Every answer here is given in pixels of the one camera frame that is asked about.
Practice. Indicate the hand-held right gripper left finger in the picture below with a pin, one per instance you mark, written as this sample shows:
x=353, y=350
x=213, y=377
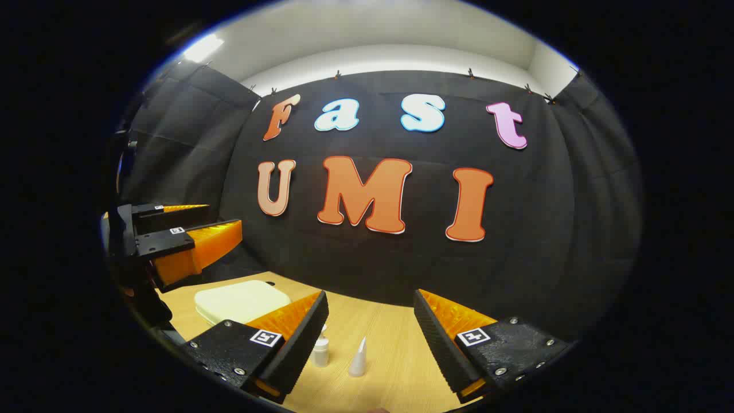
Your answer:
x=304, y=344

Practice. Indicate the ceiling light panel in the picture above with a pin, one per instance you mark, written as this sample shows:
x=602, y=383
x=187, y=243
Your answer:
x=202, y=49

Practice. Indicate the white squeeze tube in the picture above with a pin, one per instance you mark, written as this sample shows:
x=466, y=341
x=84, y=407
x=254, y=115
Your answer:
x=358, y=364

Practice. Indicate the white pump bottle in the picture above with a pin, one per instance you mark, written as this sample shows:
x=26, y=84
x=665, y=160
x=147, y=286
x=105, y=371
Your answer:
x=321, y=353

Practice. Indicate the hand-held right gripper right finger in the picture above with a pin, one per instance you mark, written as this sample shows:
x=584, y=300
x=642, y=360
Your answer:
x=438, y=344

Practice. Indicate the black backdrop cloth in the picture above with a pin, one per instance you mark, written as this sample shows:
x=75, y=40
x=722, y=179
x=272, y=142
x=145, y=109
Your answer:
x=401, y=269

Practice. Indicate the pale yellow suitcase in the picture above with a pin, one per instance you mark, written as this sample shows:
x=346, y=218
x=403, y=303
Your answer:
x=241, y=301

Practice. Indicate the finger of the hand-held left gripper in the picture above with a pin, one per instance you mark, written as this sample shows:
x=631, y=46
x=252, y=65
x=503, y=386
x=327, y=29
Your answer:
x=166, y=218
x=166, y=244

